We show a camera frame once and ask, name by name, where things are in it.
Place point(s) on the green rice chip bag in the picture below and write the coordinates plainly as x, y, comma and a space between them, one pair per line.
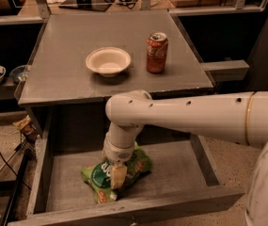
98, 176

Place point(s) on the grey cabinet counter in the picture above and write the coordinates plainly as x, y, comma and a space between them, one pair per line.
59, 74

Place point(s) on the white paper bowl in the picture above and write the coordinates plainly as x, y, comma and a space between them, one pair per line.
108, 61

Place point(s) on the brown snack bag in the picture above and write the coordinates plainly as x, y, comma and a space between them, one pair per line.
27, 128

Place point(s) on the metal wire rack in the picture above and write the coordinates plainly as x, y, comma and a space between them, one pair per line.
27, 146

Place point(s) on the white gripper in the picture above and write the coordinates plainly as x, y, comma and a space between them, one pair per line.
118, 153

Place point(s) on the grey side shelf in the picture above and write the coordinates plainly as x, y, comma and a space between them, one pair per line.
224, 71

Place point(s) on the red soda can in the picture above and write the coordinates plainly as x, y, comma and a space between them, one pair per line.
156, 52

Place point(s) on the open grey top drawer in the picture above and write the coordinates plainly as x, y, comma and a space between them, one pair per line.
183, 181

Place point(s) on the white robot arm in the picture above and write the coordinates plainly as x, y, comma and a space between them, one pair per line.
236, 117

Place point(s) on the black monitor base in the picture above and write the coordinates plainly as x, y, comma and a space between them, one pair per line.
89, 5

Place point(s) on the grey bowl on shelf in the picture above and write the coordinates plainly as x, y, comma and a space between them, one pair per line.
20, 73

